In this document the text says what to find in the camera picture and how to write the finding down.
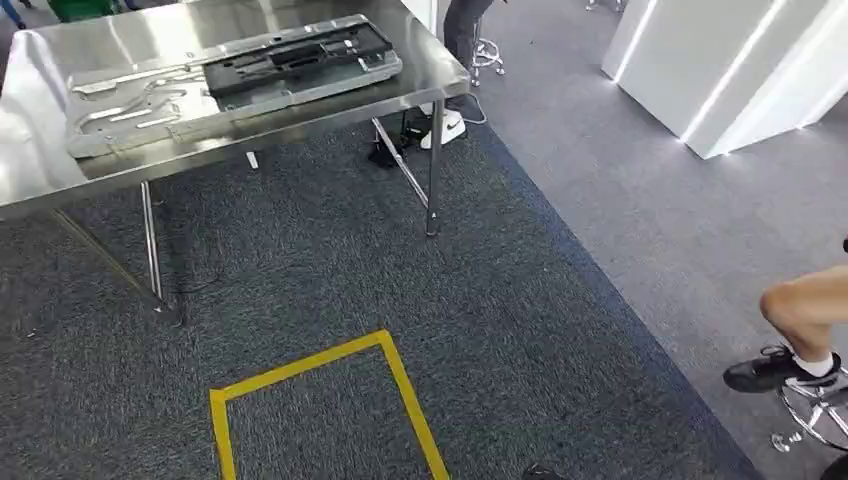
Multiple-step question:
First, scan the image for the curved metal part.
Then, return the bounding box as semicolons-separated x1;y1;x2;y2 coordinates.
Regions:
72;91;189;135

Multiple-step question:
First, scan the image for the chrome stool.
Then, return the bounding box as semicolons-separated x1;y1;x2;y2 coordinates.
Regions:
468;36;507;88
769;367;848;456

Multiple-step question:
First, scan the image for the stainless steel table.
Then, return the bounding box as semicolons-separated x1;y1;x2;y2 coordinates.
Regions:
0;0;472;330

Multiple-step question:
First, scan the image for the grey metal parts tray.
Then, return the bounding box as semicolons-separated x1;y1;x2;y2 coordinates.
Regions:
64;13;405;161

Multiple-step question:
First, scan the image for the green crate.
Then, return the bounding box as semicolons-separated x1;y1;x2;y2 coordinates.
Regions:
46;0;125;24

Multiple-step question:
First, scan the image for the long metal bar part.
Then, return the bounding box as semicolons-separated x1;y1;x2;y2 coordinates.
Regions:
68;62;208;95

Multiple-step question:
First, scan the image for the white lit display booth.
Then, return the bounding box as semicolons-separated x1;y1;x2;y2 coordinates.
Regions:
600;0;848;161

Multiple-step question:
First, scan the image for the standing person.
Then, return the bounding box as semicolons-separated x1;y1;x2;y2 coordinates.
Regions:
417;0;509;151

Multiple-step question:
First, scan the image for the seated person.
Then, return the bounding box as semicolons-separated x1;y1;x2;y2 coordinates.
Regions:
722;238;848;396

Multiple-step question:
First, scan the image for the long black slotted plastic part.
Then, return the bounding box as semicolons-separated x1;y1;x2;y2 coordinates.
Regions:
201;22;396;100

